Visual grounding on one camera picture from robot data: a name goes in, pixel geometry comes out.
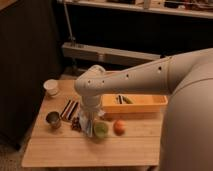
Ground green apple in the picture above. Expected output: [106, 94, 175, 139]
[93, 122, 108, 138]

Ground wooden table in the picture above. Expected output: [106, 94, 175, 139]
[22, 80, 164, 167]

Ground striped snack packet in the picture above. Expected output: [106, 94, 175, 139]
[60, 100, 78, 121]

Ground orange fruit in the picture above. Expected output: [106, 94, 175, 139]
[113, 120, 125, 135]

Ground yellow plastic bin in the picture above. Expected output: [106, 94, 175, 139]
[102, 94, 168, 114]

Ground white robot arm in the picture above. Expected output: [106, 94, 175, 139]
[75, 48, 213, 171]

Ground grey metal shelf rail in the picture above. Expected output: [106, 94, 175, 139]
[62, 42, 166, 66]

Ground utensils in yellow bin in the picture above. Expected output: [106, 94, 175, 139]
[116, 95, 132, 104]

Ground white paper cup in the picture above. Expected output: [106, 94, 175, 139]
[43, 79, 59, 96]

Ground small metal cup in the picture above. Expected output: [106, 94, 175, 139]
[46, 111, 61, 129]

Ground dark brown snack bag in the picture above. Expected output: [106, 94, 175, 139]
[71, 117, 81, 131]

